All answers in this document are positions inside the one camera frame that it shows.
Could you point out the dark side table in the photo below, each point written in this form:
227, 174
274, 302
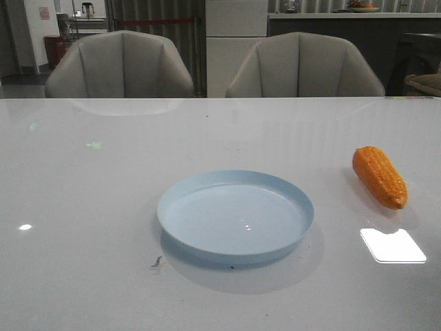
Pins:
415, 54

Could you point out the grey upholstered chair left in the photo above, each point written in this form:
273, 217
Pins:
121, 64

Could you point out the grey upholstered chair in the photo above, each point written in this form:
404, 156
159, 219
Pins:
300, 64
121, 64

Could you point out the light blue round plate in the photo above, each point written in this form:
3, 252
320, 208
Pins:
235, 217

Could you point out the white refrigerator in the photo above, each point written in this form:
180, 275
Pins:
231, 27

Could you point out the red trash bin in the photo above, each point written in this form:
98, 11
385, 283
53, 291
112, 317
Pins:
55, 49

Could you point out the grey upholstered chair right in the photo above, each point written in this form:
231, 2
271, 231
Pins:
300, 64

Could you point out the orange plastic corn cob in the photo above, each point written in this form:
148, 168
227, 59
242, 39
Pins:
380, 177

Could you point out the dark kitchen counter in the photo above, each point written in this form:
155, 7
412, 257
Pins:
376, 35

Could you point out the brown cushioned sofa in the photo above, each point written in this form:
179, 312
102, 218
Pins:
423, 85

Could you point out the fruit bowl on counter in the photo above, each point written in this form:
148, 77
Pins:
361, 6

